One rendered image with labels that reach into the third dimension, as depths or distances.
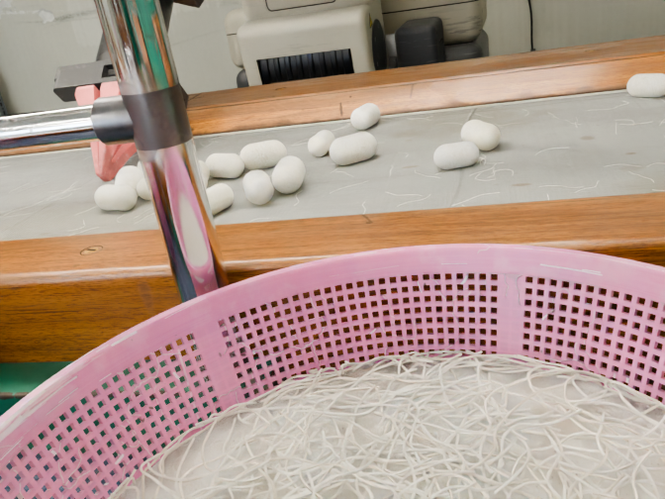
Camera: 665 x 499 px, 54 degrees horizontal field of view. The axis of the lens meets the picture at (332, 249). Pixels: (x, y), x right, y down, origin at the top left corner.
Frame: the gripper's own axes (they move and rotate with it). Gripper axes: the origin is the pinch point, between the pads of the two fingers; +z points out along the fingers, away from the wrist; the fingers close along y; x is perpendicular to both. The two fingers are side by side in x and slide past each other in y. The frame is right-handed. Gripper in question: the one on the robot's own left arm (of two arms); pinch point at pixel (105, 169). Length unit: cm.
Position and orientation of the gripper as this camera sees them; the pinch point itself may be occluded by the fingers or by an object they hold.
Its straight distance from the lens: 59.7
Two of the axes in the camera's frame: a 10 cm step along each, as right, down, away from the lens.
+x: 2.5, 4.0, 8.8
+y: 9.7, -0.5, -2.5
